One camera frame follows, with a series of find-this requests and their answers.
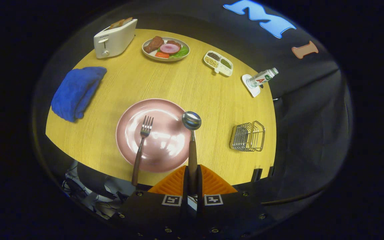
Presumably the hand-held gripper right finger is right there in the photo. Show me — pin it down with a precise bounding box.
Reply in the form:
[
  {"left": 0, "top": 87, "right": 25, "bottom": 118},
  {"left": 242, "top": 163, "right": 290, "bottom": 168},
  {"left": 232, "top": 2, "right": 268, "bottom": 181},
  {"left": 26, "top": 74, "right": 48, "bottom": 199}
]
[{"left": 197, "top": 164, "right": 276, "bottom": 240}]

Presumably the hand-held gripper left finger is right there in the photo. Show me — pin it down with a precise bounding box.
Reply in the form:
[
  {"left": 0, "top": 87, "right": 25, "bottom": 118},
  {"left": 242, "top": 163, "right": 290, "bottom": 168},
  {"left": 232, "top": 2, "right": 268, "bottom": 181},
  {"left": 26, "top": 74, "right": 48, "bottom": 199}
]
[{"left": 109, "top": 165, "right": 190, "bottom": 240}]

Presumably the wooden handled fork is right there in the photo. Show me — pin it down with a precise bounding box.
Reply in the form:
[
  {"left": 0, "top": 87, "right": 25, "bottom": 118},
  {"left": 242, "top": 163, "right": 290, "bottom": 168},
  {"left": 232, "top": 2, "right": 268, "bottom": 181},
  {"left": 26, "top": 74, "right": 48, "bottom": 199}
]
[{"left": 131, "top": 115, "right": 154, "bottom": 186}]

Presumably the wooden handled spoon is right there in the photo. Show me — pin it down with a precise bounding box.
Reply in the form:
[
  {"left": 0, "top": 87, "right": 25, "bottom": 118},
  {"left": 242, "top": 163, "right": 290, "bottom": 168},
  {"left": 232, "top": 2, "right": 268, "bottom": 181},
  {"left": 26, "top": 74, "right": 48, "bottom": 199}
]
[{"left": 182, "top": 111, "right": 202, "bottom": 195}]

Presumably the pink plate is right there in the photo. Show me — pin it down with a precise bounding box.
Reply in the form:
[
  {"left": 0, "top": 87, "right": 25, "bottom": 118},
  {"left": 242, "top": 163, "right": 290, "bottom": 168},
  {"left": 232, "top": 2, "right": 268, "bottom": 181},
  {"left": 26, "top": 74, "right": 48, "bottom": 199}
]
[{"left": 116, "top": 98, "right": 196, "bottom": 173}]

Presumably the white square coaster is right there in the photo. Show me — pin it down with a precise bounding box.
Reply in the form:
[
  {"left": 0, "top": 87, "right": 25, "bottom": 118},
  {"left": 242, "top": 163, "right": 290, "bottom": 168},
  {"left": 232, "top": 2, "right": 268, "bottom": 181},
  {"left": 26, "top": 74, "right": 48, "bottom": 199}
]
[{"left": 242, "top": 74, "right": 261, "bottom": 98}]

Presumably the white drink bottle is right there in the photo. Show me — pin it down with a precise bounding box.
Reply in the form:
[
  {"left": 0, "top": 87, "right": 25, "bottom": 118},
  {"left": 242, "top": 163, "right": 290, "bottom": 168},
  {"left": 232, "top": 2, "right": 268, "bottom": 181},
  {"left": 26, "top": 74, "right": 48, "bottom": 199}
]
[{"left": 247, "top": 68, "right": 279, "bottom": 88}]

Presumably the blue towel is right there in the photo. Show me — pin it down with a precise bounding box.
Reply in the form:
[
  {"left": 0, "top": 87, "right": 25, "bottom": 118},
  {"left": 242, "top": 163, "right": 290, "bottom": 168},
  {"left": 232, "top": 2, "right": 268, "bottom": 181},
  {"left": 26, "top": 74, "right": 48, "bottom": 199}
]
[{"left": 51, "top": 67, "right": 107, "bottom": 122}]

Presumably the white divided bean dish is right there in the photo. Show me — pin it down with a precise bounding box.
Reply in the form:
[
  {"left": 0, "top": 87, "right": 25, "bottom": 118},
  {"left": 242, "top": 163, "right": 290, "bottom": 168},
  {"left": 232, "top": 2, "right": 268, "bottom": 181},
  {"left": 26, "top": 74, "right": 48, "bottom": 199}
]
[{"left": 204, "top": 51, "right": 233, "bottom": 77}]

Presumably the white food plate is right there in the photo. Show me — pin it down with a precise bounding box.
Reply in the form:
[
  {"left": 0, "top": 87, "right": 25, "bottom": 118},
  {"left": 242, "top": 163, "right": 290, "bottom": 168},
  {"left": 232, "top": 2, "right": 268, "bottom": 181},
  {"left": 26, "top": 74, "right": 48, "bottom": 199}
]
[{"left": 142, "top": 36, "right": 190, "bottom": 62}]

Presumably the green lettuce leaf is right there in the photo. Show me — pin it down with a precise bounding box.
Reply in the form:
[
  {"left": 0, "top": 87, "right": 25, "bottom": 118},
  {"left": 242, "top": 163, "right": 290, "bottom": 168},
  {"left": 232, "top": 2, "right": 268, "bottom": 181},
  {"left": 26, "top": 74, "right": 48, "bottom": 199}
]
[{"left": 170, "top": 45, "right": 189, "bottom": 59}]

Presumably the pink ham slice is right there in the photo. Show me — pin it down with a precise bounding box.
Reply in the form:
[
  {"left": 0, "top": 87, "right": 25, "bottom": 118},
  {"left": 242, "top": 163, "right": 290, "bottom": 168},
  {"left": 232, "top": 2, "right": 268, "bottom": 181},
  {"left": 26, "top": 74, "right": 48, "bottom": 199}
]
[{"left": 160, "top": 43, "right": 181, "bottom": 54}]

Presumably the large brown meat slice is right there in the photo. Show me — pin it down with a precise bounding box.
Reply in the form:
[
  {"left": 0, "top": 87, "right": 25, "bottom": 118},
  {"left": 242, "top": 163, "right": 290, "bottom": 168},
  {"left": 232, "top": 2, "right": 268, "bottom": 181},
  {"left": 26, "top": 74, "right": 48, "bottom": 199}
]
[{"left": 143, "top": 36, "right": 164, "bottom": 54}]

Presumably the white toaster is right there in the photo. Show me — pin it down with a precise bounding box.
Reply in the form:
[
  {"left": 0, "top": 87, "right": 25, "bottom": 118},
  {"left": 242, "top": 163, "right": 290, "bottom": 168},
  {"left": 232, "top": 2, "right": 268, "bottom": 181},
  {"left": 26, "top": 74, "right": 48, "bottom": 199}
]
[{"left": 94, "top": 18, "right": 138, "bottom": 59}]

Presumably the tangle of dark cables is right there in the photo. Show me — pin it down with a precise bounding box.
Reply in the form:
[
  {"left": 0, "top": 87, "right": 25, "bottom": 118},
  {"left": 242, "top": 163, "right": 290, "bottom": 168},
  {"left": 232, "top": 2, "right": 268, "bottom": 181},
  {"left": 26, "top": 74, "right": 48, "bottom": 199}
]
[{"left": 62, "top": 160, "right": 129, "bottom": 217}]

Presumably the metal wire cutlery rack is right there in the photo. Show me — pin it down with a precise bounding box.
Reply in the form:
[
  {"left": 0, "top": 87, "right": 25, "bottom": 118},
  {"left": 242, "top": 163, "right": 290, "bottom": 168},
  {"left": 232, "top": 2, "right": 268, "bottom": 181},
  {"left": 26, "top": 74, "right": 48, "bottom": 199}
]
[{"left": 229, "top": 121, "right": 266, "bottom": 152}]

